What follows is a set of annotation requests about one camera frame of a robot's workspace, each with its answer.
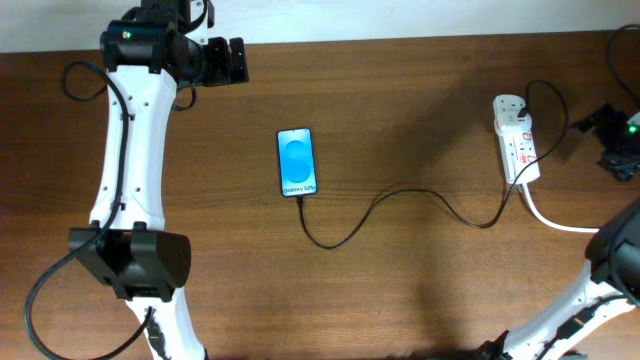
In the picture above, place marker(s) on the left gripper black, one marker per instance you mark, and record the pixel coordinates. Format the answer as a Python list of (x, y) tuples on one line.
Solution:
[(221, 73)]

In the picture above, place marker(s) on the blue Galaxy smartphone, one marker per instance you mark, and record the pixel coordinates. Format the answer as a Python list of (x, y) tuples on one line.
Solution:
[(296, 162)]

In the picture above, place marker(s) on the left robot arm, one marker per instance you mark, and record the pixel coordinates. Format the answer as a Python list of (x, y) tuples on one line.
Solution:
[(154, 51)]

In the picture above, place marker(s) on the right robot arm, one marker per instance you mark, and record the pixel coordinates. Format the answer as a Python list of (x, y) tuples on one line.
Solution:
[(606, 287)]

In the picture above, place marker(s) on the white USB charger plug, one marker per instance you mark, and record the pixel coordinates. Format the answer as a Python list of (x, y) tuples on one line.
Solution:
[(507, 114)]

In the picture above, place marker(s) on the white power strip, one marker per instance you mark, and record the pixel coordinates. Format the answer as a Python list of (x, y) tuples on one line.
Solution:
[(518, 156)]

